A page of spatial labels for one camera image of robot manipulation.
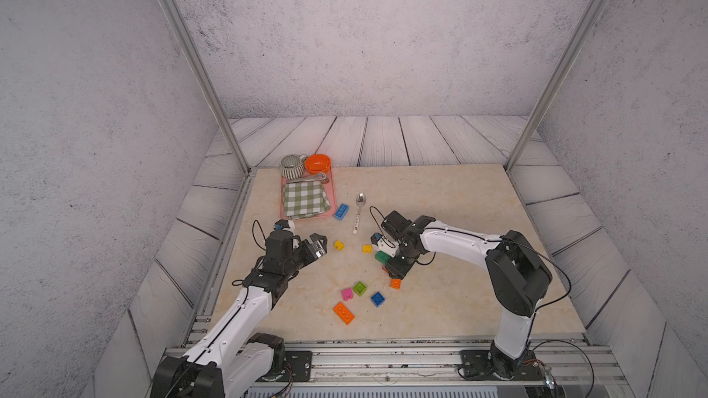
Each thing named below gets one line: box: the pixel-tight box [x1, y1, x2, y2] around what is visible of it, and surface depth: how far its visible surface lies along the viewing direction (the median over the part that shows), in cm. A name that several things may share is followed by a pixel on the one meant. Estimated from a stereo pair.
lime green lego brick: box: [353, 280, 368, 297], surface depth 88 cm
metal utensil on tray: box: [287, 172, 331, 184], surface depth 117 cm
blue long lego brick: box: [333, 202, 350, 222], surface depth 107 cm
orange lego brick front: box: [332, 301, 356, 326], surface depth 84 cm
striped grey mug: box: [280, 153, 307, 181], surface depth 119 cm
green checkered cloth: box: [283, 180, 331, 221], surface depth 110 cm
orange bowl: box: [304, 153, 331, 175], surface depth 121 cm
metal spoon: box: [352, 192, 366, 235], surface depth 110 cm
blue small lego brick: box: [370, 291, 386, 309], surface depth 86 cm
